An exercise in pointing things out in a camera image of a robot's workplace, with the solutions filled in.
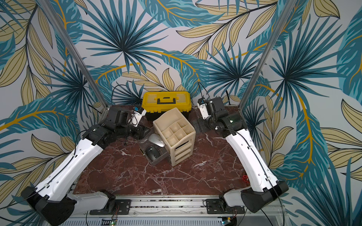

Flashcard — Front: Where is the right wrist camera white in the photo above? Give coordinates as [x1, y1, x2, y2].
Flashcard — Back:
[197, 98, 212, 120]

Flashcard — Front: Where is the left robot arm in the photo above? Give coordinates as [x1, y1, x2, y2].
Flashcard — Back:
[21, 105, 149, 226]

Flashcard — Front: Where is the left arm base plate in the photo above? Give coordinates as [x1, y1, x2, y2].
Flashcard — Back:
[90, 199, 131, 215]

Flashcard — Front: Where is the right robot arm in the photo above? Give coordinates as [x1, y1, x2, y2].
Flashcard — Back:
[197, 97, 289, 213]

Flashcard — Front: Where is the black computer mouse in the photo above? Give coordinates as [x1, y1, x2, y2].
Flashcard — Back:
[145, 146, 161, 162]

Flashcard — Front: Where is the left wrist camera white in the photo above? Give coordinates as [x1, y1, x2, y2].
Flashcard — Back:
[131, 107, 147, 127]

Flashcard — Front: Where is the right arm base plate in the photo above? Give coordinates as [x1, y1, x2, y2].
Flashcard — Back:
[203, 198, 245, 214]

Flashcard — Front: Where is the right aluminium corner post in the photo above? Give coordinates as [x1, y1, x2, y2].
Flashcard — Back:
[239, 0, 297, 111]

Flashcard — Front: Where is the transparent top drawer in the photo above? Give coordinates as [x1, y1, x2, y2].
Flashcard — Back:
[138, 138, 169, 166]

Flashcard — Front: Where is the aluminium front rail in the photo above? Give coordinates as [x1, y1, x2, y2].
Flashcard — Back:
[64, 195, 292, 226]

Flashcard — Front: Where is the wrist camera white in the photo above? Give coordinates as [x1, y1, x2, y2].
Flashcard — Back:
[197, 98, 212, 120]
[131, 107, 147, 127]

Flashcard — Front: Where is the yellow black toolbox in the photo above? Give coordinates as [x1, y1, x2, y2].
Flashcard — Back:
[142, 91, 192, 121]

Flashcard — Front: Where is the white computer mouse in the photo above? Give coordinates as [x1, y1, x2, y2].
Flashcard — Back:
[148, 133, 166, 147]

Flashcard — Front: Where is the red small object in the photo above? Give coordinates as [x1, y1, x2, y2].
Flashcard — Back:
[242, 174, 250, 185]

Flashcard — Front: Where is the beige drawer organizer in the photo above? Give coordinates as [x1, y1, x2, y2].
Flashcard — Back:
[153, 108, 196, 167]

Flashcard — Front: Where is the left aluminium corner post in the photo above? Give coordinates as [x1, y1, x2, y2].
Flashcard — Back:
[38, 0, 108, 108]

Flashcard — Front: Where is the aluminium corner post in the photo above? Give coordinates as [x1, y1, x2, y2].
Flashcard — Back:
[38, 0, 108, 108]
[239, 0, 297, 111]

